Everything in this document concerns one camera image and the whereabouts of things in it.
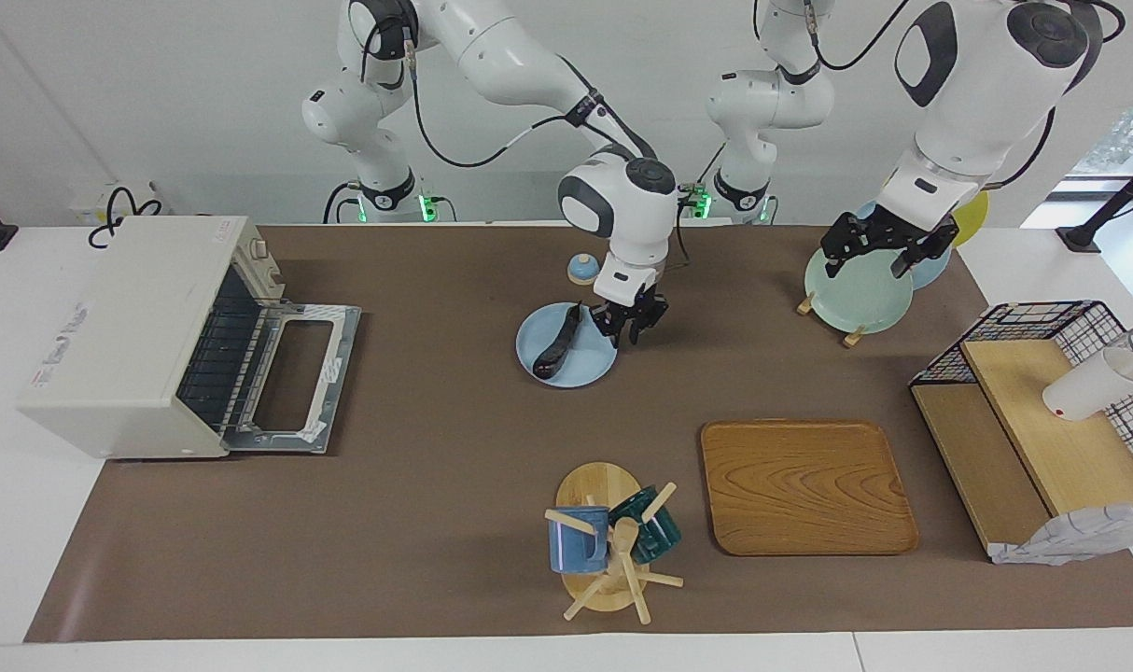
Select dark purple eggplant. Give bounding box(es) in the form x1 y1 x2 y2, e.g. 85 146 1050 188
532 301 583 380

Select wooden plate rack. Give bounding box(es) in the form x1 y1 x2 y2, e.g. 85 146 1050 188
796 289 871 348

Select pale green plate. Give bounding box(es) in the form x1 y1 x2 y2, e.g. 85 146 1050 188
804 245 915 334

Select grey white cloth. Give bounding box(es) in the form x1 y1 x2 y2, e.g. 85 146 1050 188
989 502 1133 567

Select black stand with long bar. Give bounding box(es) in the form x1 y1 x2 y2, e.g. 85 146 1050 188
1056 149 1133 253

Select rectangular wooden tray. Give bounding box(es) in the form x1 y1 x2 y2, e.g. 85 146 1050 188
700 419 920 557

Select black wire basket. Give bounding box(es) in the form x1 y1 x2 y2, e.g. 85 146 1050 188
909 301 1133 496

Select blue mug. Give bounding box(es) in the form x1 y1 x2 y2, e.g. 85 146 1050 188
548 505 612 574

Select white cup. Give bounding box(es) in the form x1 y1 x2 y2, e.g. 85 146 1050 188
1042 345 1133 422

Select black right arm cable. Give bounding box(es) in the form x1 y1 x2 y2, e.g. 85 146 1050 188
361 19 663 171

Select glass oven door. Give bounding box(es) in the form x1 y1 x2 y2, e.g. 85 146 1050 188
226 301 362 455

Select beige toaster oven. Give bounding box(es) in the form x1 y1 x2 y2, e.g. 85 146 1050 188
16 215 362 460

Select wooden shelf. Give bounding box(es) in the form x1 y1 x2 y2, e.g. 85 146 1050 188
909 338 1133 561

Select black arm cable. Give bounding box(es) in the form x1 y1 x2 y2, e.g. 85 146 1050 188
361 19 663 171
753 0 1129 188

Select white wall power outlet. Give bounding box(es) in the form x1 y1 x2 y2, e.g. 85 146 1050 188
70 182 168 230

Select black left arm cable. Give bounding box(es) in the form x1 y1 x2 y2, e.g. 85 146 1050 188
753 0 1129 188

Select dark green mug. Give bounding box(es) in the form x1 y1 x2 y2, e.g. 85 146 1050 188
608 485 682 565

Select yellow plate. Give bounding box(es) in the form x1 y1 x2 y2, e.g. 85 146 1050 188
949 189 990 248

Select black oven power cord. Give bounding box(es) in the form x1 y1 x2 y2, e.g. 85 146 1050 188
88 187 163 248

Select brown table mat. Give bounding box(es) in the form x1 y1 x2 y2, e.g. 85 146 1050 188
23 224 1133 643

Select light blue racked plate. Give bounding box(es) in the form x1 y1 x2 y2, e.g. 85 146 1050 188
856 198 952 290

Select wooden mug tree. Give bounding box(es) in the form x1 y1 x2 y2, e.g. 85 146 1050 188
543 461 685 624

